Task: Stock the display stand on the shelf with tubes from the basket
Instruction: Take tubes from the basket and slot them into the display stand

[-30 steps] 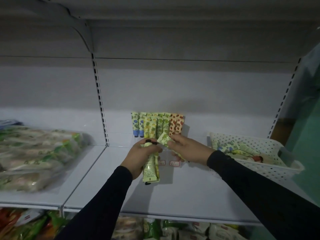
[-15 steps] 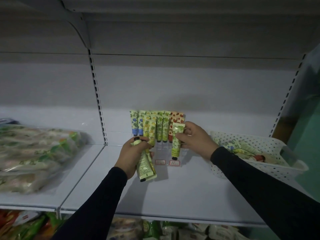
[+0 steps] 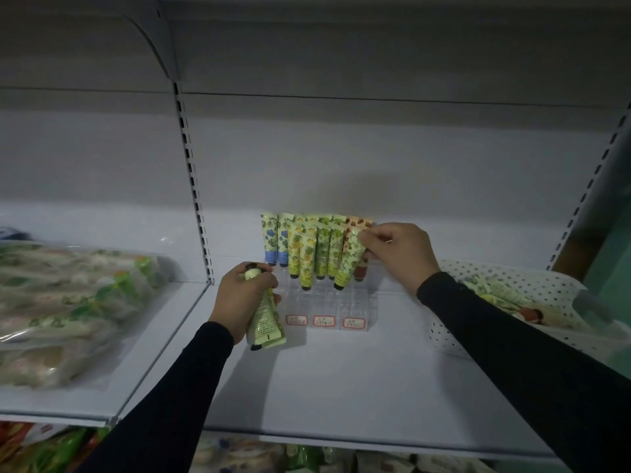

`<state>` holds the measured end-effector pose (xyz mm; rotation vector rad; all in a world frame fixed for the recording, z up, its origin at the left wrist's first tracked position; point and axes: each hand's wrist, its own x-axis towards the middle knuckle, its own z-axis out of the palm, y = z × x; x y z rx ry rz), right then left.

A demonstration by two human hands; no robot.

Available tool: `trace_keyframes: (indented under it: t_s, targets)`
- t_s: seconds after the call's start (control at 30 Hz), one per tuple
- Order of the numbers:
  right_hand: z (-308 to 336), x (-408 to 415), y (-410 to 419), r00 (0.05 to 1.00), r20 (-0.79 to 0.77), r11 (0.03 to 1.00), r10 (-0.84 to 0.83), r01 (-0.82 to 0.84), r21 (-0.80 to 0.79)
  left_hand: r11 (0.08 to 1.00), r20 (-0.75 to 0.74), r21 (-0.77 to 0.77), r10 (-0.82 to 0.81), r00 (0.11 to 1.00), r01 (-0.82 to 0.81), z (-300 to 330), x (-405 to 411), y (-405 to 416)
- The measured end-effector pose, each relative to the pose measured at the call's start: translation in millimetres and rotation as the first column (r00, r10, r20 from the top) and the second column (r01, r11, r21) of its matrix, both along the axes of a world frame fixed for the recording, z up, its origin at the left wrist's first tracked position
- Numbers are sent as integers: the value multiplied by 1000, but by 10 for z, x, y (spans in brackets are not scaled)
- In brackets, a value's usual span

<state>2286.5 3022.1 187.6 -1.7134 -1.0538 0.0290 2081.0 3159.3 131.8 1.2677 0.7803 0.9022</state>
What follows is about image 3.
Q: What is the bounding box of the person's right hand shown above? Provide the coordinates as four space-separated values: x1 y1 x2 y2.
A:
358 222 442 297

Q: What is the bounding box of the person's left hand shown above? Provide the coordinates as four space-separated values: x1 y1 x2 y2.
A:
209 261 282 346

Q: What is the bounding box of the tube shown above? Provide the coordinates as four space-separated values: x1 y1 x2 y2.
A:
333 230 369 292
315 225 331 281

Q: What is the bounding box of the row of cream tubes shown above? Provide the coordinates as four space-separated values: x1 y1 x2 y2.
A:
260 213 375 267

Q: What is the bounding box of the clear acrylic display rack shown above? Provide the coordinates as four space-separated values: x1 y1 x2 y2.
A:
273 263 381 332

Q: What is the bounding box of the white perforated basket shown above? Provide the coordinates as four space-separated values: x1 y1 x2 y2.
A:
426 259 631 365

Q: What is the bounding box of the white store shelf unit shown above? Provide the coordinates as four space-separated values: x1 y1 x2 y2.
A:
0 0 631 464

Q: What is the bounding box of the person's right forearm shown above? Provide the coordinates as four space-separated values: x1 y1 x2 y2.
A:
416 271 631 473

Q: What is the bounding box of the pile of white sweet bags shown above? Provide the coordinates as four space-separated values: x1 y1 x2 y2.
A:
189 434 288 473

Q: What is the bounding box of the clear bag of green sweets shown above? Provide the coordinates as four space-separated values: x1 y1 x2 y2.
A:
0 243 174 390

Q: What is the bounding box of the group of white green pouches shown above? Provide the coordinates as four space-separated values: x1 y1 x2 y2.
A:
287 443 499 473

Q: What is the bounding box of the heap of assorted snack packets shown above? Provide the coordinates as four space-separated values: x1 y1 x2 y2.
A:
0 420 110 473

